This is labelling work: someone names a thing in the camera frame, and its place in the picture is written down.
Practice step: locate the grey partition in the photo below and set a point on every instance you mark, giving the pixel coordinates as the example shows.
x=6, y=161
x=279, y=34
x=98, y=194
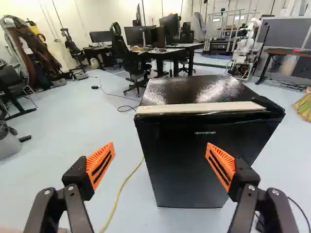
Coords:
x=284, y=32

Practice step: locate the tall black monitor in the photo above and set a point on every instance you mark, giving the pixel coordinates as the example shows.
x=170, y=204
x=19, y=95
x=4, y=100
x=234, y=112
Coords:
x=170, y=25

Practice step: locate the white robot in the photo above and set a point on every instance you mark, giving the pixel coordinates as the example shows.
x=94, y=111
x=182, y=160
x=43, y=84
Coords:
x=245, y=46

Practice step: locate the wood top desk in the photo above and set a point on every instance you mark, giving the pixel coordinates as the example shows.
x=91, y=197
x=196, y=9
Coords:
x=284, y=51

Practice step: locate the wide black monitor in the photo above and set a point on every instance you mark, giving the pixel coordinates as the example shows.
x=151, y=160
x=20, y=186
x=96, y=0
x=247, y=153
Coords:
x=136, y=35

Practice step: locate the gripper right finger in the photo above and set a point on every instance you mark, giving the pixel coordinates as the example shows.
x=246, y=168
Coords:
x=245, y=177

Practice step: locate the yellow bag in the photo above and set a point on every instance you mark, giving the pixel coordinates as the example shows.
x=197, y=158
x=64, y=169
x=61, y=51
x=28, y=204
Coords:
x=303, y=105

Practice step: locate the black mini fridge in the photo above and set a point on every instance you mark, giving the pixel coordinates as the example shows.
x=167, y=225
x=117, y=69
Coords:
x=179, y=155

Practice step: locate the black office chair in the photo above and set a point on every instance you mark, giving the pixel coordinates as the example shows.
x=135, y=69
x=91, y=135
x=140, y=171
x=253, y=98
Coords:
x=126, y=58

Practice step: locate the black office desk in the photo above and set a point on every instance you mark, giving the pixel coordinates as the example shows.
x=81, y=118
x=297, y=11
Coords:
x=170, y=51

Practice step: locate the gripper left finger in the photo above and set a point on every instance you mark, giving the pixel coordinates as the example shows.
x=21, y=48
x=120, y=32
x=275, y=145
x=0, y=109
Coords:
x=73, y=174

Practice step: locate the grey bin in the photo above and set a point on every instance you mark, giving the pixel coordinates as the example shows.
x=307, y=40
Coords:
x=8, y=145

